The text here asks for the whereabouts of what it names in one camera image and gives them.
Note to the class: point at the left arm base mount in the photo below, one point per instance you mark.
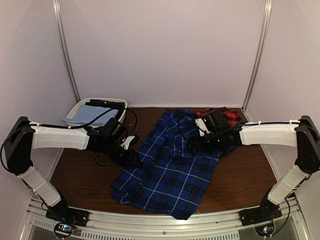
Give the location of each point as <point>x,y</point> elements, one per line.
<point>72,217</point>

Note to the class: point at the blue plaid long sleeve shirt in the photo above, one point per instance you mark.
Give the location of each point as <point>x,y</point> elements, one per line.
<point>171,179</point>

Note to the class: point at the red black plaid folded shirt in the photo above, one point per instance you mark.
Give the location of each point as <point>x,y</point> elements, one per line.
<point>231,116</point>

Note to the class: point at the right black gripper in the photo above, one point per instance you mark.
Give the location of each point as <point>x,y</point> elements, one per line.
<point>201,147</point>

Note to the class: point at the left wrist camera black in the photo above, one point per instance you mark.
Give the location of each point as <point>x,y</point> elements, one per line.
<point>115,131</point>

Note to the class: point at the aluminium frame post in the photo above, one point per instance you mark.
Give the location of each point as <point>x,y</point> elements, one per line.
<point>64,49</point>
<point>263,36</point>

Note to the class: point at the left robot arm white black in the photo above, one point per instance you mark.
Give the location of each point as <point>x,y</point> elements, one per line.
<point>25,136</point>

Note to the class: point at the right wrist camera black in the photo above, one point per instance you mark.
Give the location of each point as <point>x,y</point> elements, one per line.
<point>212,122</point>

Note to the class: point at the right aluminium frame post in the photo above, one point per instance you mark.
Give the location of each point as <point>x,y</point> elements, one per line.
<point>263,36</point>

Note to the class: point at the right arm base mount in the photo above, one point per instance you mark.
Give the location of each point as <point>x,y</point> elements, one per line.
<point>257,215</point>

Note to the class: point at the right circuit board with leds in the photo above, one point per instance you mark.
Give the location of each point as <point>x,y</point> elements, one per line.
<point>264,230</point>

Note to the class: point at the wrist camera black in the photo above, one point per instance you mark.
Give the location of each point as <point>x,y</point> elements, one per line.
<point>212,122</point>
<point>115,131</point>

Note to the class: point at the circuit board with leds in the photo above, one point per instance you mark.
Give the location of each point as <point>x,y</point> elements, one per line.
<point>264,230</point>
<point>63,230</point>

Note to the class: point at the aluminium front rail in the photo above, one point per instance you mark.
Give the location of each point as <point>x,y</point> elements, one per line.
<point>223,225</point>

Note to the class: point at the left aluminium frame post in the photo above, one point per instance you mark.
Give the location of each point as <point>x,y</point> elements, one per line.
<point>64,49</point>

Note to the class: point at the white plastic bin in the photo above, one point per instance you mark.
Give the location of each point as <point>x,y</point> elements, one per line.
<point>112,103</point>

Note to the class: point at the light blue folded shirt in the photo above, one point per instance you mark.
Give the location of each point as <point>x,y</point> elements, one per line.
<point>86,114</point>

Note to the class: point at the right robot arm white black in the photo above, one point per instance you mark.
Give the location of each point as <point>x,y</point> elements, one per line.
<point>216,134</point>

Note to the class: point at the left circuit board with leds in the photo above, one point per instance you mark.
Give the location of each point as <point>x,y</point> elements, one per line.
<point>63,230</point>

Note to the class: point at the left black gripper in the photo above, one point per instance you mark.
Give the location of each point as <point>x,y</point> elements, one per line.
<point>128,159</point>

